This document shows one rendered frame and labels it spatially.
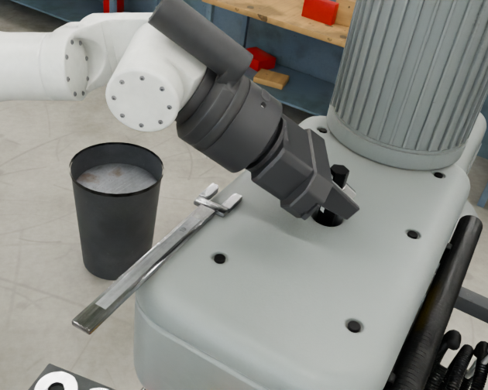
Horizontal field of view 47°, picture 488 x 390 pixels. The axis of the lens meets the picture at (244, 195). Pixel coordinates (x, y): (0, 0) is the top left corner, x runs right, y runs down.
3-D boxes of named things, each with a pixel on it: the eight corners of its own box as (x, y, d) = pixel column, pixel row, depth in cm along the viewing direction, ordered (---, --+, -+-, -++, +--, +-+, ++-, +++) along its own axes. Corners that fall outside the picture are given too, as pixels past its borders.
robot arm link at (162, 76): (189, 179, 54) (85, 113, 50) (205, 118, 62) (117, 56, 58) (263, 104, 48) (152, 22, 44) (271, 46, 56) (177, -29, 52)
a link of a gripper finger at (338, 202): (342, 219, 63) (301, 190, 60) (363, 201, 61) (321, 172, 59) (344, 228, 61) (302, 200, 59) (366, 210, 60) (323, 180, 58)
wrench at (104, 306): (98, 342, 46) (98, 335, 45) (61, 320, 47) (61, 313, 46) (241, 200, 64) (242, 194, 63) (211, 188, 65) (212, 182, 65)
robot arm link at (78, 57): (188, 115, 53) (51, 113, 54) (202, 69, 60) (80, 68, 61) (180, 52, 49) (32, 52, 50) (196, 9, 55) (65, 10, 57)
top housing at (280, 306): (325, 518, 52) (370, 422, 43) (108, 378, 61) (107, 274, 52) (443, 251, 87) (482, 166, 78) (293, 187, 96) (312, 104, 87)
